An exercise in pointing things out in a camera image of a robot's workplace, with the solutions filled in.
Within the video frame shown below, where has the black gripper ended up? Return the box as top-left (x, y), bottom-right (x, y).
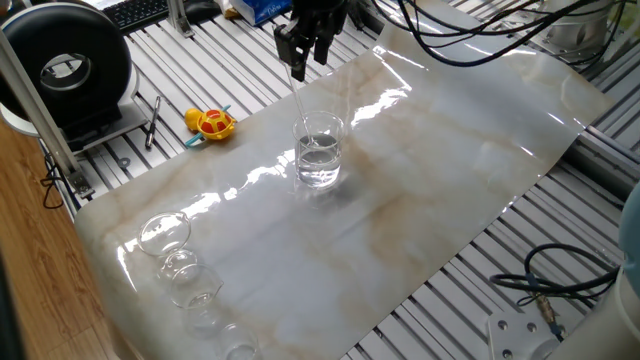
top-left (273, 0), bottom-right (350, 83)

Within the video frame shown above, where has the clear glass stirring rod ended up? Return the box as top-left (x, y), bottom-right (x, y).
top-left (282, 59), bottom-right (317, 147)

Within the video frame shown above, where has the glass beaker with water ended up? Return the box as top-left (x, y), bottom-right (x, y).
top-left (292, 110), bottom-right (346, 190)

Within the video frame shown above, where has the large empty glass beaker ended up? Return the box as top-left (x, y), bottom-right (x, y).
top-left (137, 211), bottom-right (199, 281)

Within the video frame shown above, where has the medium empty glass beaker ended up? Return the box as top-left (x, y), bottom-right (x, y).
top-left (168, 263), bottom-right (225, 341)

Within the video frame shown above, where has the small empty glass beaker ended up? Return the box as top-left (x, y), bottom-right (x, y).
top-left (216, 322), bottom-right (262, 360)

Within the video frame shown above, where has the blue tissue pack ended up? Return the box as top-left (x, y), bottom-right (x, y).
top-left (229, 0), bottom-right (294, 27)

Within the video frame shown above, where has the black computer mouse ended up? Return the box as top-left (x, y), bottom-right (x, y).
top-left (184, 0), bottom-right (224, 24)

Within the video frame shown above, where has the yellow orange turtle toy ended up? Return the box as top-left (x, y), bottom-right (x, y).
top-left (183, 103), bottom-right (238, 149)

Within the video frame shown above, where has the glossy marble pattern mat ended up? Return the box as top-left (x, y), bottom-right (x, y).
top-left (73, 0), bottom-right (615, 360)

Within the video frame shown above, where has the black computer keyboard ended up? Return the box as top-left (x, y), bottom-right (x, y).
top-left (102, 0), bottom-right (171, 34)

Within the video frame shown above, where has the black pen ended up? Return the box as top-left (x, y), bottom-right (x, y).
top-left (144, 95), bottom-right (162, 150)

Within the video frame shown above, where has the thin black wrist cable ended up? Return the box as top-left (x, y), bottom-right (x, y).
top-left (372, 0), bottom-right (601, 51)

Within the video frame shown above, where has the aluminium frame strut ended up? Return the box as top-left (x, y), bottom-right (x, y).
top-left (166, 0), bottom-right (196, 39)
top-left (0, 29), bottom-right (96, 200)

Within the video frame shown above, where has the silver metal mount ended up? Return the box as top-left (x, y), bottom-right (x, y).
top-left (529, 0), bottom-right (616, 51)

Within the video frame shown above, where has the black ring shaped device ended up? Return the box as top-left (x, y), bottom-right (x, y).
top-left (0, 2), bottom-right (149, 154)

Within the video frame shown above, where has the black floor cable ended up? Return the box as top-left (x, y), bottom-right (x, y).
top-left (39, 152), bottom-right (67, 210)

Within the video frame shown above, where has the coiled black cable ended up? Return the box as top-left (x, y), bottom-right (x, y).
top-left (488, 242), bottom-right (622, 342)

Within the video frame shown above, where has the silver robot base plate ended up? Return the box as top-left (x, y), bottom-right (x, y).
top-left (486, 311), bottom-right (561, 360)

